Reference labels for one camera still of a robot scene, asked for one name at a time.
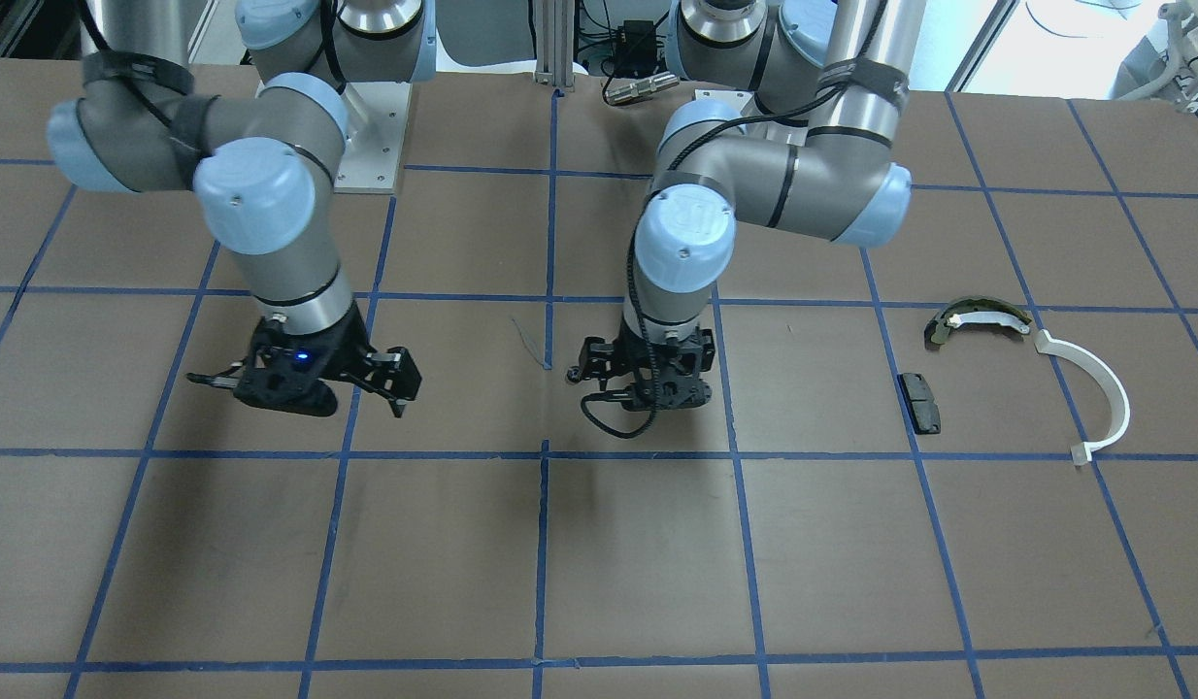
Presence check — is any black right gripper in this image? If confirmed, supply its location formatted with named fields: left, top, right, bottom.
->
left=184, top=305, right=422, bottom=417

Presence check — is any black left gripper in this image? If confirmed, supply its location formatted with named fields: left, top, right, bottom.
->
left=577, top=329, right=715, bottom=412

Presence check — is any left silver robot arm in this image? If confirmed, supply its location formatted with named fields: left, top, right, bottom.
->
left=567, top=1, right=926, bottom=412

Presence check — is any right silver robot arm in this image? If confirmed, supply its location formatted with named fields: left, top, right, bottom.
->
left=46, top=1, right=438, bottom=416

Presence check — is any grey brake pad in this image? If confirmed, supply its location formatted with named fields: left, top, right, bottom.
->
left=899, top=372, right=942, bottom=435

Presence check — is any silver cylinder connector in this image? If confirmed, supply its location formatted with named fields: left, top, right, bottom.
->
left=603, top=71, right=680, bottom=107

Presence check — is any green brake shoe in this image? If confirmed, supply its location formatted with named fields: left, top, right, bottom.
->
left=924, top=296, right=1034, bottom=347

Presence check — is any white curved plastic part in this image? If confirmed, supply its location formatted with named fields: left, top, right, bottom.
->
left=1034, top=330, right=1132, bottom=465

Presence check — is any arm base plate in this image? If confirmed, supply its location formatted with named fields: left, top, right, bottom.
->
left=258, top=80, right=413, bottom=195
left=692, top=88, right=754, bottom=122

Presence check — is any aluminium frame post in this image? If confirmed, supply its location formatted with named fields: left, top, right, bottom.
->
left=531, top=0, right=576, bottom=94

